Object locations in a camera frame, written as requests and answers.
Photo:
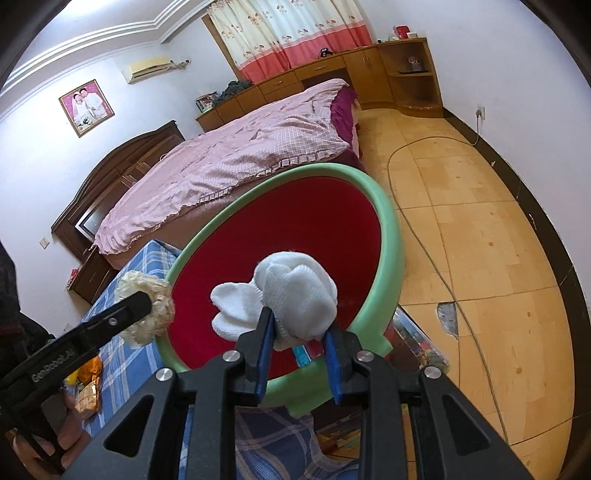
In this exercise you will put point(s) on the white plug socket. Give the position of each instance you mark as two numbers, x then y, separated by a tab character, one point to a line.
480	113

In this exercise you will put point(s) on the blue plaid tablecloth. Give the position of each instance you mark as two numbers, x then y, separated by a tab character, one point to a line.
277	443

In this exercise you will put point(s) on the cream paper ball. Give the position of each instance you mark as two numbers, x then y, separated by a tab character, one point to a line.
157	318

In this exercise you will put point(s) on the cream and red curtain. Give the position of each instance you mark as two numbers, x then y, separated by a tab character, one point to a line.
286	32

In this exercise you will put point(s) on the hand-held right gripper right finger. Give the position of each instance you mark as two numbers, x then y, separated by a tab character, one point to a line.
332	369

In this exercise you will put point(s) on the green and red basin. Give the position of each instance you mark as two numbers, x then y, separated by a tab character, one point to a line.
295	217

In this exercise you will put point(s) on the small black object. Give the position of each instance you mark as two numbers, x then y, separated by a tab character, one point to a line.
326	52

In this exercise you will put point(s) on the colourful printed box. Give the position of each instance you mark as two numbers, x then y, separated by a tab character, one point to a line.
418	341

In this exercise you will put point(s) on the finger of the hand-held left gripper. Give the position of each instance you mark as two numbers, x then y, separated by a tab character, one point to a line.
111	321

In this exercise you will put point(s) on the white sock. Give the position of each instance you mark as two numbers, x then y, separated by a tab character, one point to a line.
295	290

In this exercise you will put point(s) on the maroon bed sheet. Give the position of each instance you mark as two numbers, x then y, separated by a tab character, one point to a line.
346	110

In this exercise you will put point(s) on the person's left hand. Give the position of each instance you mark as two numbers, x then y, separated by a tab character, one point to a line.
69	424

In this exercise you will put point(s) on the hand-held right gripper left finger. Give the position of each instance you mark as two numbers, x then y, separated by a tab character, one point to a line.
261	364

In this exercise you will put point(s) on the long wooden cabinet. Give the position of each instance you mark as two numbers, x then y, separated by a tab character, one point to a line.
369	69

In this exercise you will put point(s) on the orange snack wrapper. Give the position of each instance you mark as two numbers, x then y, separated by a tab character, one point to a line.
90	383

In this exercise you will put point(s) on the dark wooden headboard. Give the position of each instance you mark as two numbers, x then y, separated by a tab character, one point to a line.
106	180

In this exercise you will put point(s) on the pink bedspread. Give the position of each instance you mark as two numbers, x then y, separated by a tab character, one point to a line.
231	157

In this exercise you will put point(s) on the books on cabinet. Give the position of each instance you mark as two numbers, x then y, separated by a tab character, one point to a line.
207	101

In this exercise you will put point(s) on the small red box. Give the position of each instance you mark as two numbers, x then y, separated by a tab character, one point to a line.
402	33

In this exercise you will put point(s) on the dark clothing pile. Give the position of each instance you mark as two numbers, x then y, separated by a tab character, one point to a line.
235	88

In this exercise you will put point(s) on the dark wooden nightstand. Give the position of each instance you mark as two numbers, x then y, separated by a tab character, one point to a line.
92	277

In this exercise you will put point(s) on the wall air conditioner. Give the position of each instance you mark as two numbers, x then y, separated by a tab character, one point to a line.
148	69

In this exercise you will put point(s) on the framed wall photo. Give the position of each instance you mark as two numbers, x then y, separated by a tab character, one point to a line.
86	108

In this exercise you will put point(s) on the black jacket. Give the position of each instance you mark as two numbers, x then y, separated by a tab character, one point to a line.
18	300

